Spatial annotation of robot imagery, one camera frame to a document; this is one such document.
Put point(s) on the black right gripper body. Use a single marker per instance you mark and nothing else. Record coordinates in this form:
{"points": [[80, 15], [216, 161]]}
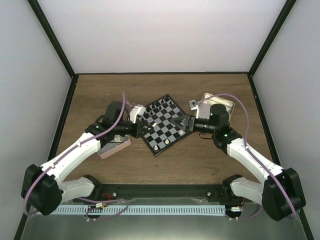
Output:
{"points": [[192, 118]]}

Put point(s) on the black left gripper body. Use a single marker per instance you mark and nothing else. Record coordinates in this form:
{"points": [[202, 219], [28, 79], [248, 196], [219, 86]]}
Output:
{"points": [[138, 129]]}

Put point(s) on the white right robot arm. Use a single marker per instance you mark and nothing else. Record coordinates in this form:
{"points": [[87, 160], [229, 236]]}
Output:
{"points": [[278, 191]]}

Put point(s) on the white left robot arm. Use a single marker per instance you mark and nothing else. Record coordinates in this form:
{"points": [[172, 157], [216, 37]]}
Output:
{"points": [[45, 188]]}

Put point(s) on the black grey chess board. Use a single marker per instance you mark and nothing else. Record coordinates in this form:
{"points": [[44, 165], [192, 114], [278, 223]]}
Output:
{"points": [[164, 128]]}

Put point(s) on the black chess pieces row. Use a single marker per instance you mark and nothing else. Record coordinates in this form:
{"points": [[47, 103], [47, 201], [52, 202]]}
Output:
{"points": [[159, 105]]}

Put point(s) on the pink tin with pieces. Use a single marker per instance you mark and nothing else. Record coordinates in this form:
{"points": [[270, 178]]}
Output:
{"points": [[118, 143]]}

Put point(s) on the yellow empty tin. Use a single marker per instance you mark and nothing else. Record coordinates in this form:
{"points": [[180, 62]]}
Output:
{"points": [[205, 104]]}

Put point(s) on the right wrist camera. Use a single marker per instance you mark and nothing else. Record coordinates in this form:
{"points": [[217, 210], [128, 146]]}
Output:
{"points": [[194, 106]]}

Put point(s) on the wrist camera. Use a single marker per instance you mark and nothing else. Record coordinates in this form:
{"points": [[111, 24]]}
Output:
{"points": [[135, 112], [194, 106]]}

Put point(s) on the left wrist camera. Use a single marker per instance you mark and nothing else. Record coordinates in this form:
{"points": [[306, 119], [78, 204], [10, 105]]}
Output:
{"points": [[135, 112]]}

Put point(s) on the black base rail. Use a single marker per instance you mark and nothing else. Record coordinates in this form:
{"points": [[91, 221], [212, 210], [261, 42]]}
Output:
{"points": [[211, 192]]}

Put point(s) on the light blue slotted cable duct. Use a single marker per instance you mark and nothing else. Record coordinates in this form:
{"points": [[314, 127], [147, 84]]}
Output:
{"points": [[144, 210]]}

